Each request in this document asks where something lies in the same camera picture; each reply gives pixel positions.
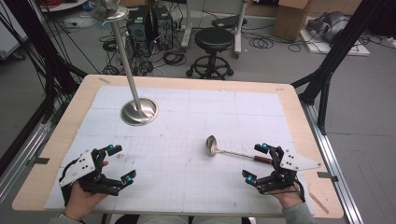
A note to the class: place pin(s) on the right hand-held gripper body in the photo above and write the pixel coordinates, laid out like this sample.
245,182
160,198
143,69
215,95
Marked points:
288,166

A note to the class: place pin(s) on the black round stool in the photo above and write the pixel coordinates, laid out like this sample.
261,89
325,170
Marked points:
213,39

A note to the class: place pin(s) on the person's left hand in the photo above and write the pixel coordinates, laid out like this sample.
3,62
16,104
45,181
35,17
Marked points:
81,202

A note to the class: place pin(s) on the aluminium rail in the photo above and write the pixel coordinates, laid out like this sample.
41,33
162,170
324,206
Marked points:
334,168
21,155

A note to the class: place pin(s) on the metal stand with round base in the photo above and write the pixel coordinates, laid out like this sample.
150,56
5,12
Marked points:
138,110

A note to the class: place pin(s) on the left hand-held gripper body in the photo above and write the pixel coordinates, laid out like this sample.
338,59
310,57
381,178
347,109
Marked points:
77,166

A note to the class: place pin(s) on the black metal frame post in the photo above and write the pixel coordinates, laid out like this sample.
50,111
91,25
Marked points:
336,53

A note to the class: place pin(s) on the white foam board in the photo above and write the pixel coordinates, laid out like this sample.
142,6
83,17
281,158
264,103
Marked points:
342,49

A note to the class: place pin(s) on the cardboard box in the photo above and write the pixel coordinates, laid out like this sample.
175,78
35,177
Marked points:
291,20

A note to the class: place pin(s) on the person's right hand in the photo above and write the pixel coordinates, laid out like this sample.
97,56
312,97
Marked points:
288,197

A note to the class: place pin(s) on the white stand leg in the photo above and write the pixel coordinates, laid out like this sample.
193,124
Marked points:
186,25
239,29

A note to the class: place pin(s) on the thin wooden strip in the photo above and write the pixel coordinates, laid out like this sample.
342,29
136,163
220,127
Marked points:
318,202

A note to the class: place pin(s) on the black table bracket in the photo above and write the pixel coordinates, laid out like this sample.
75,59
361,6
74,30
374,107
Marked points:
39,160
327,176

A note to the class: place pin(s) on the grey bag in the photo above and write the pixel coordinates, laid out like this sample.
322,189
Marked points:
330,25

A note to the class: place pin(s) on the black flat device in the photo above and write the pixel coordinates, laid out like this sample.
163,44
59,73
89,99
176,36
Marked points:
229,21

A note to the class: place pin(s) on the white grid mat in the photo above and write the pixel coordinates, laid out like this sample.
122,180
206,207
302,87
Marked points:
186,130

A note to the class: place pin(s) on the black computer tower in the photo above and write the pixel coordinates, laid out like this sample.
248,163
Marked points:
137,26
163,26

